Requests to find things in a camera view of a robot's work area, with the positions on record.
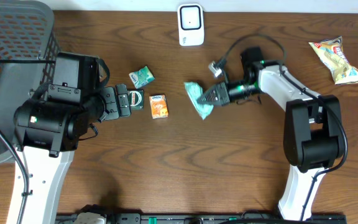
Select large yellow wipes pack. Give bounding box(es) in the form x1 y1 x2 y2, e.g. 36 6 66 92
309 36 358 85

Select grey plastic basket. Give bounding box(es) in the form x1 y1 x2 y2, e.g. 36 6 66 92
0 0 61 165

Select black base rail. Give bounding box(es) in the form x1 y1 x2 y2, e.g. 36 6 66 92
54 204 347 224

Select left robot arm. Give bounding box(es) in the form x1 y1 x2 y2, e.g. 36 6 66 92
6 52 131 223

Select blue Kleenex tissue pack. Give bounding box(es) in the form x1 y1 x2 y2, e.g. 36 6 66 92
129 66 155 89

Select white barcode scanner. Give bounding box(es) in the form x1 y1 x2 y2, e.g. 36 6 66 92
177 3 204 47

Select teal wet wipes pack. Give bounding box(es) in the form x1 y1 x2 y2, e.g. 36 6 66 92
183 81 214 121

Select dark green round-label pack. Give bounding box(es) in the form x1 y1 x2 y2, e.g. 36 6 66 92
128 89 144 110

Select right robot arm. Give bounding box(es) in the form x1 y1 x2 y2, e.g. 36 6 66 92
196 47 347 222

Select orange Kleenex tissue pack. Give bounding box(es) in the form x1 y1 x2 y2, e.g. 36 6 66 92
149 95 169 119

